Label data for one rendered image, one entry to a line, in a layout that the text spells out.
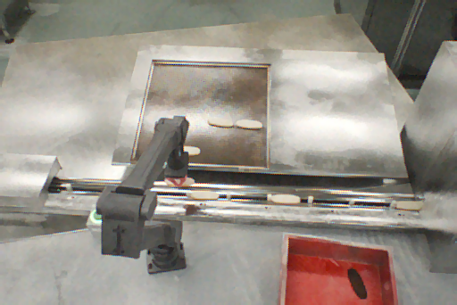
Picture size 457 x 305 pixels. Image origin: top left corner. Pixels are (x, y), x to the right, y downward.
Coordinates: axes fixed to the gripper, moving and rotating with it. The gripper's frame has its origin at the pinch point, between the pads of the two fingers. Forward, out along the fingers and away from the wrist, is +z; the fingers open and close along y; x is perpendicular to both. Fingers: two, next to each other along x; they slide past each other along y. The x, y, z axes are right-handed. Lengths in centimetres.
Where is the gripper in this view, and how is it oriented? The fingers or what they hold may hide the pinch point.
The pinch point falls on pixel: (178, 180)
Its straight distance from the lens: 134.9
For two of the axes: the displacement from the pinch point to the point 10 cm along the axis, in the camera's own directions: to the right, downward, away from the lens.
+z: 0.0, 6.6, 7.5
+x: -10.0, -0.5, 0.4
